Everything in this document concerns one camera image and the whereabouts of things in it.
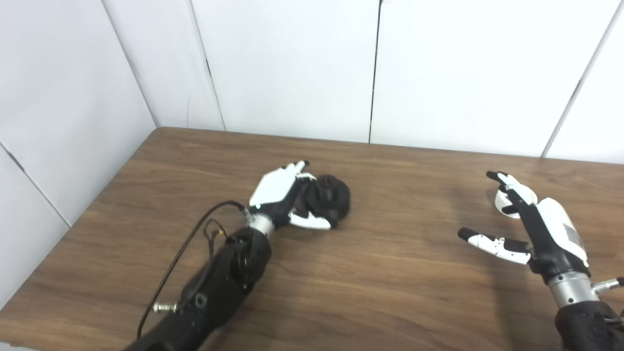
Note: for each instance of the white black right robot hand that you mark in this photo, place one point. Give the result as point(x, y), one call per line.
point(555, 234)

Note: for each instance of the round black plastic part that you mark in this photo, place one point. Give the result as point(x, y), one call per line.
point(331, 197)

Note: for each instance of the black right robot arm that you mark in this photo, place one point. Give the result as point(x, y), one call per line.
point(585, 321)

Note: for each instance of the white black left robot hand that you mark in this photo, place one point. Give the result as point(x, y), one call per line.
point(273, 187)

